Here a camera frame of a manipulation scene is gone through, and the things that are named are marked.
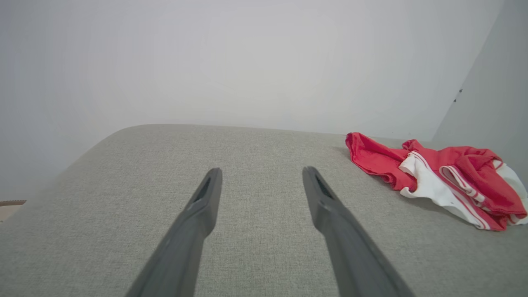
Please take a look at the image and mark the red and white jersey garment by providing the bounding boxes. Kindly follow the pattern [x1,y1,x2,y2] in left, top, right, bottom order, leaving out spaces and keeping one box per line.
[345,132,528,231]

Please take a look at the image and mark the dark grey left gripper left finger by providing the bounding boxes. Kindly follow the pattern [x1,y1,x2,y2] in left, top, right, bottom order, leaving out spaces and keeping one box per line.
[125,167,223,297]

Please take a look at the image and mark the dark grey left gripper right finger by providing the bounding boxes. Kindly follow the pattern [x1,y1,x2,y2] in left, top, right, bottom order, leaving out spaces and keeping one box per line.
[302,166,415,297]

